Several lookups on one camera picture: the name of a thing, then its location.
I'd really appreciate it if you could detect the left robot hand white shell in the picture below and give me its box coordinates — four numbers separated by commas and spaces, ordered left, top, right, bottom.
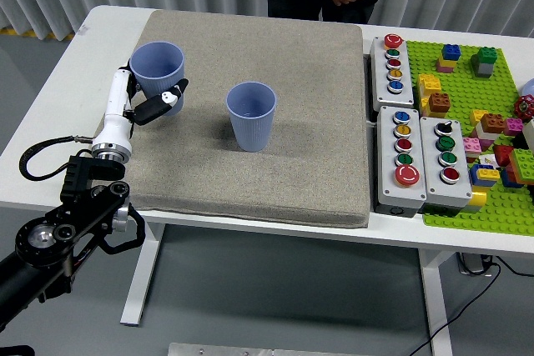
92, 64, 189, 153

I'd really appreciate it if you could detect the blue ribbed plastic cup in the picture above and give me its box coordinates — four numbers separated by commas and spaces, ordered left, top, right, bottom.
128, 42, 186, 118
225, 81, 278, 153

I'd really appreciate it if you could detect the white table leg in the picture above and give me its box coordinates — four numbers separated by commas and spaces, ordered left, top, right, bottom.
418, 249, 462, 356
119, 222, 166, 327

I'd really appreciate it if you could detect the grey-brown fabric mat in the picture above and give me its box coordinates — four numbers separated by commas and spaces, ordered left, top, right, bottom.
98, 9, 372, 230

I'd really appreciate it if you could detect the grey five-button box, black base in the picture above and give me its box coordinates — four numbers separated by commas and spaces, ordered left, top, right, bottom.
376, 105, 429, 218

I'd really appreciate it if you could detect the grey five-button box, mushroom button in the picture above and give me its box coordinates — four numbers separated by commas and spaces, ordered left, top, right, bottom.
369, 33, 416, 110

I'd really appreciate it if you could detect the brown toy brick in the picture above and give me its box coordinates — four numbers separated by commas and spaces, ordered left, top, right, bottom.
480, 113, 506, 135
428, 92, 452, 114

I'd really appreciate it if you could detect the blue toy brick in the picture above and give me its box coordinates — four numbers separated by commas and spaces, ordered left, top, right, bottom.
441, 43, 463, 61
469, 163, 498, 188
499, 169, 523, 189

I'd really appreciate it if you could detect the green studded baseplate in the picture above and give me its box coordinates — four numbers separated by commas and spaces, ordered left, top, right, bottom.
405, 40, 534, 236

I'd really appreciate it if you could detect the yellow toy cylinder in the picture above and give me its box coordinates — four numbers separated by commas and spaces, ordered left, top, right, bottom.
466, 190, 489, 213

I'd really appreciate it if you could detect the white toy brick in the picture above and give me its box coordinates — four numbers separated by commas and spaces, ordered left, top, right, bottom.
476, 125, 504, 143

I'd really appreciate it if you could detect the grey power box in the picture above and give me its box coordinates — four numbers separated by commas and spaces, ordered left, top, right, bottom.
456, 252, 496, 277

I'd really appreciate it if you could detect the red toy brick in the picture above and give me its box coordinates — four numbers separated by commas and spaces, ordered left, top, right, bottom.
493, 144, 517, 168

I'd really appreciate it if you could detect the magenta toy brick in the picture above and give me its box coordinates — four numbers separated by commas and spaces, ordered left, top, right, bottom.
503, 118, 525, 138

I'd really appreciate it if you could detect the red valve handwheel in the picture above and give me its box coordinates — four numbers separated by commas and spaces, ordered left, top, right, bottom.
513, 95, 534, 122

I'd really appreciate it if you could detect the large green toy brick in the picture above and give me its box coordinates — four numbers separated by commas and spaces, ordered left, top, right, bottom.
507, 148, 534, 185

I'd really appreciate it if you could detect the white block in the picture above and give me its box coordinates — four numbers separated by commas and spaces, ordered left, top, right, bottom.
521, 119, 534, 153

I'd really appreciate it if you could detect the grey box with selector switch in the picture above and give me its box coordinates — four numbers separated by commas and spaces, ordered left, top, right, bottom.
419, 116, 474, 218

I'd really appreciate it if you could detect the black floor cable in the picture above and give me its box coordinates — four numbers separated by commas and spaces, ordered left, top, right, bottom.
402, 262, 501, 356
496, 254, 534, 278

